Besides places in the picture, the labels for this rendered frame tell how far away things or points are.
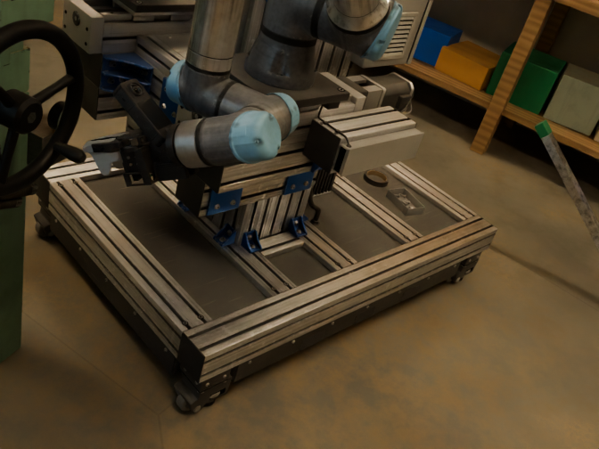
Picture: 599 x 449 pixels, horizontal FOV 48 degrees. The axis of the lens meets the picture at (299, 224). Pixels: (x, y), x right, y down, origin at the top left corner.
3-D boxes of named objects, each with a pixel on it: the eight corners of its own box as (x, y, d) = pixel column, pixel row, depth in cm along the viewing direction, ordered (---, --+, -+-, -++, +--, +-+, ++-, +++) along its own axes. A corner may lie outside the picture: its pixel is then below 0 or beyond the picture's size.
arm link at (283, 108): (251, 75, 115) (217, 89, 106) (309, 100, 112) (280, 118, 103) (241, 117, 119) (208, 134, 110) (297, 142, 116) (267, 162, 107)
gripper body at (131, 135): (122, 187, 111) (181, 183, 105) (106, 137, 108) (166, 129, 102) (150, 172, 117) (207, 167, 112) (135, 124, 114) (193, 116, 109)
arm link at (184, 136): (189, 125, 100) (217, 111, 107) (164, 128, 103) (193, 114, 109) (201, 173, 103) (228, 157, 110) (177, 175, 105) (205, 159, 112)
